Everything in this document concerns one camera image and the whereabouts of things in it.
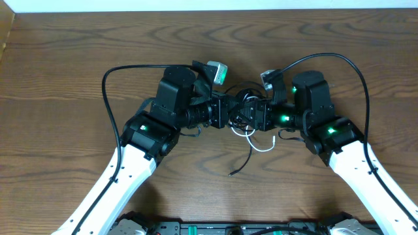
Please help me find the white cable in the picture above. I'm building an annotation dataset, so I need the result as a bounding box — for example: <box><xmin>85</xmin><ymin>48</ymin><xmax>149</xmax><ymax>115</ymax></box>
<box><xmin>230</xmin><ymin>94</ymin><xmax>277</xmax><ymax>153</ymax></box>

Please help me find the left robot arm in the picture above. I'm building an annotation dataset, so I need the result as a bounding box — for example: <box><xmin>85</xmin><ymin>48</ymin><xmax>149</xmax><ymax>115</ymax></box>
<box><xmin>55</xmin><ymin>61</ymin><xmax>227</xmax><ymax>234</ymax></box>

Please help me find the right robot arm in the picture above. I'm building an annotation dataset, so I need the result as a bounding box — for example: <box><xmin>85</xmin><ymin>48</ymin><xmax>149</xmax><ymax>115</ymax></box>
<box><xmin>255</xmin><ymin>70</ymin><xmax>417</xmax><ymax>234</ymax></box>

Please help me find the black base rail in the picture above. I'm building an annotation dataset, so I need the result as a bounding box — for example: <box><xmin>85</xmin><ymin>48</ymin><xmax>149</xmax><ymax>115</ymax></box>
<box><xmin>110</xmin><ymin>211</ymin><xmax>386</xmax><ymax>235</ymax></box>

